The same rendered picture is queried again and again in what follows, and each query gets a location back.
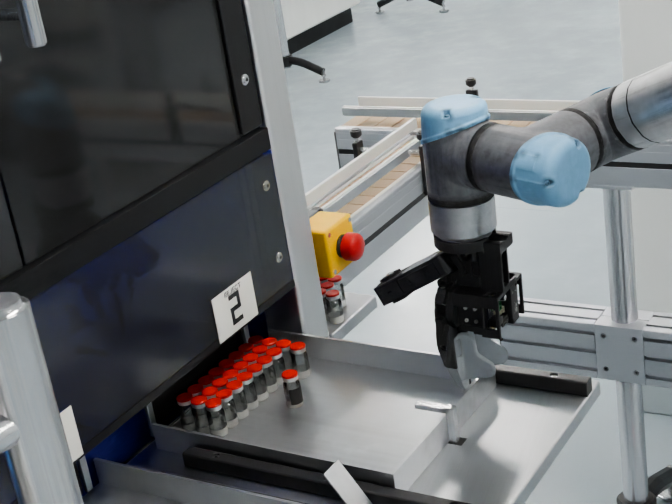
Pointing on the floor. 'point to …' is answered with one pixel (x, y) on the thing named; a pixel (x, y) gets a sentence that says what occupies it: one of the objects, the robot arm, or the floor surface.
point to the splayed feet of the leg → (660, 487)
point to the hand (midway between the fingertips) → (462, 381)
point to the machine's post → (285, 175)
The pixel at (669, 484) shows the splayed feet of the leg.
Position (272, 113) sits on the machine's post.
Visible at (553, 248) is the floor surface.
